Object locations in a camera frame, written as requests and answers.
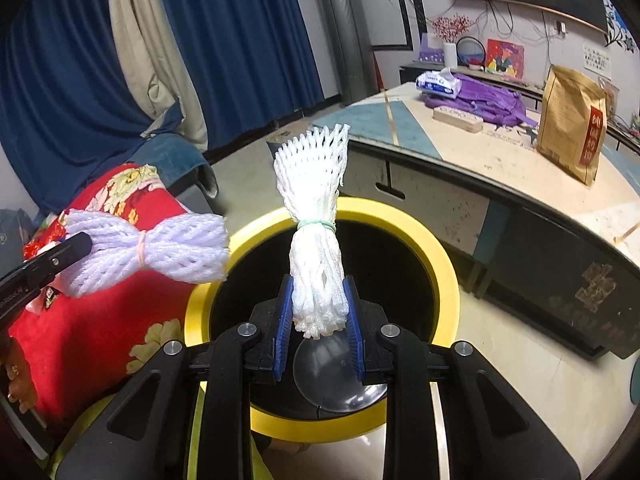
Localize black tv cabinet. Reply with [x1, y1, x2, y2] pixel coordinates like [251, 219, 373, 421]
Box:
[398, 61, 544, 112]

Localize beige curtain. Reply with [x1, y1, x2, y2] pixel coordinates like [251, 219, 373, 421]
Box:
[107, 0, 208, 151]

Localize white power strip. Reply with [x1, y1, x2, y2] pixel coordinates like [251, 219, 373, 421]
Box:
[433, 106, 484, 133]

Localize grey tower air conditioner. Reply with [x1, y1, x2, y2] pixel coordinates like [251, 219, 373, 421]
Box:
[317, 0, 378, 105]

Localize colourful painting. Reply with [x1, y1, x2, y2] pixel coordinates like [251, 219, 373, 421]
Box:
[485, 39, 525, 79]

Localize purple bag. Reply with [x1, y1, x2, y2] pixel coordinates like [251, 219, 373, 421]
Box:
[420, 75, 538, 128]

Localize white vase red flowers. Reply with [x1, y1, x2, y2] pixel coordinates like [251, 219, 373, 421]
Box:
[432, 13, 473, 68]

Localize tissue pack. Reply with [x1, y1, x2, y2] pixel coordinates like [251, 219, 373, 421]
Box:
[416, 67, 462, 99]

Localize yellow rimmed black trash bin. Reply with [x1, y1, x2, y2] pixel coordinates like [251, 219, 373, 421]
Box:
[184, 197, 460, 443]

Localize brown paper bag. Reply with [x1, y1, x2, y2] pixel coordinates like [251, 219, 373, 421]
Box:
[537, 65, 608, 186]

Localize white foam net bundle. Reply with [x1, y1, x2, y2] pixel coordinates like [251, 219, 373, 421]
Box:
[273, 124, 349, 339]

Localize blue curtain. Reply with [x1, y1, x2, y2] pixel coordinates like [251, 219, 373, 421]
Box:
[1, 0, 323, 212]

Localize coffee table with drawers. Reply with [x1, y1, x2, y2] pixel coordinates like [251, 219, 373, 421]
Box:
[314, 84, 639, 360]

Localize red floral blanket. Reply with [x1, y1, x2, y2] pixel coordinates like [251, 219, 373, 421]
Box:
[6, 162, 202, 430]

